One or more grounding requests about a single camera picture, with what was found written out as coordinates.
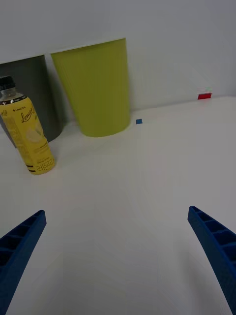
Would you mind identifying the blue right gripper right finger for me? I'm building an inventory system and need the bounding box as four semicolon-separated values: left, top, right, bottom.
187;205;236;315

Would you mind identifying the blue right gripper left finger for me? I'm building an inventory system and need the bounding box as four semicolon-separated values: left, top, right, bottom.
0;209;47;315

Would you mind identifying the yellow label plastic bottle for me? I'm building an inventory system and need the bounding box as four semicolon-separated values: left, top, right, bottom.
0;75;57;176

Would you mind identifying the grey plastic waste bin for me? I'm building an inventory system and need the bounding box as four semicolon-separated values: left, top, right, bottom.
0;54;63;148

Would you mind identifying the yellow-green plastic waste bin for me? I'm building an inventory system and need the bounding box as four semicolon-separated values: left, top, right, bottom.
50;37;131;138

